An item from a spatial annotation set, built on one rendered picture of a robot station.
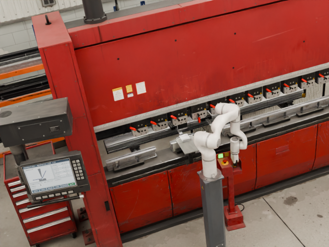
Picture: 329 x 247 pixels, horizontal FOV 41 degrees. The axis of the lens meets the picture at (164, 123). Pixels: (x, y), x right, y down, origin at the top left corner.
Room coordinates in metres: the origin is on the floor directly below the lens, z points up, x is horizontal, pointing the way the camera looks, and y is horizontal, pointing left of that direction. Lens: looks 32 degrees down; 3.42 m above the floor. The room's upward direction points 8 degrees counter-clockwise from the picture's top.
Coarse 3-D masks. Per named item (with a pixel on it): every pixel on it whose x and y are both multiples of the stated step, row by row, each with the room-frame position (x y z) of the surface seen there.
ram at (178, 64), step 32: (288, 0) 3.81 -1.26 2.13; (320, 0) 3.89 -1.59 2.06; (160, 32) 3.51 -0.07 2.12; (192, 32) 3.58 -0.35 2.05; (224, 32) 3.65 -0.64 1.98; (256, 32) 3.73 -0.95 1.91; (288, 32) 3.81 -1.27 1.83; (320, 32) 3.90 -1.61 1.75; (96, 64) 3.37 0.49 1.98; (128, 64) 3.43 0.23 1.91; (160, 64) 3.50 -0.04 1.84; (192, 64) 3.57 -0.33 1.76; (224, 64) 3.65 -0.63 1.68; (256, 64) 3.73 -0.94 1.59; (288, 64) 3.81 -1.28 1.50; (320, 64) 3.90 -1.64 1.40; (96, 96) 3.35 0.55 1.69; (160, 96) 3.49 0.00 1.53; (192, 96) 3.57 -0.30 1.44; (224, 96) 3.64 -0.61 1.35
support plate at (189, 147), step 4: (192, 136) 3.55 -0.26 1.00; (176, 140) 3.52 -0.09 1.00; (180, 140) 3.51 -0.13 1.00; (192, 140) 3.48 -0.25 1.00; (180, 144) 3.45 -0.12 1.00; (184, 144) 3.44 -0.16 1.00; (188, 144) 3.43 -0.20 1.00; (192, 144) 3.42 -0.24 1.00; (184, 148) 3.37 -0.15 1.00; (188, 148) 3.36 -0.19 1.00; (192, 148) 3.35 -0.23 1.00; (196, 148) 3.34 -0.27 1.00; (184, 152) 3.30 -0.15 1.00; (188, 152) 3.29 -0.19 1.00
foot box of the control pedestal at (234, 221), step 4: (224, 208) 3.41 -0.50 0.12; (236, 208) 3.38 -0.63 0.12; (224, 212) 3.35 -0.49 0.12; (240, 212) 3.32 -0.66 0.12; (224, 216) 3.33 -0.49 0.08; (228, 216) 3.29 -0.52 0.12; (232, 216) 3.28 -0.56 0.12; (236, 216) 3.27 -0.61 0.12; (240, 216) 3.26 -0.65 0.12; (228, 220) 3.25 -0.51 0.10; (232, 220) 3.25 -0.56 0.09; (236, 220) 3.26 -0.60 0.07; (240, 220) 3.27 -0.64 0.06; (228, 224) 3.25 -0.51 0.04; (232, 224) 3.25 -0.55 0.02; (236, 224) 3.26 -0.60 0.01; (240, 224) 3.25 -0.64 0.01; (244, 224) 3.24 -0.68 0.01; (228, 228) 3.22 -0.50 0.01; (232, 228) 3.21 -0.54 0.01; (236, 228) 3.21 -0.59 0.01
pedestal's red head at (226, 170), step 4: (224, 152) 3.43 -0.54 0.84; (220, 160) 3.39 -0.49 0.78; (228, 160) 3.37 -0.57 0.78; (240, 160) 3.31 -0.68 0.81; (220, 164) 3.33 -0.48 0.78; (228, 164) 3.31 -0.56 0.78; (232, 164) 3.37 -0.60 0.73; (240, 164) 3.31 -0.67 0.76; (220, 168) 3.31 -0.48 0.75; (224, 168) 3.27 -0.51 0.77; (228, 168) 3.27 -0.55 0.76; (232, 168) 3.28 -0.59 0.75; (236, 168) 3.33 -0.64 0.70; (240, 168) 3.32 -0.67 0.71; (224, 172) 3.27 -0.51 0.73; (228, 172) 3.27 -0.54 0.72; (232, 172) 3.28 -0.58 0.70; (236, 172) 3.28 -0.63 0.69; (240, 172) 3.29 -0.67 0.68; (224, 176) 3.27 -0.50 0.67
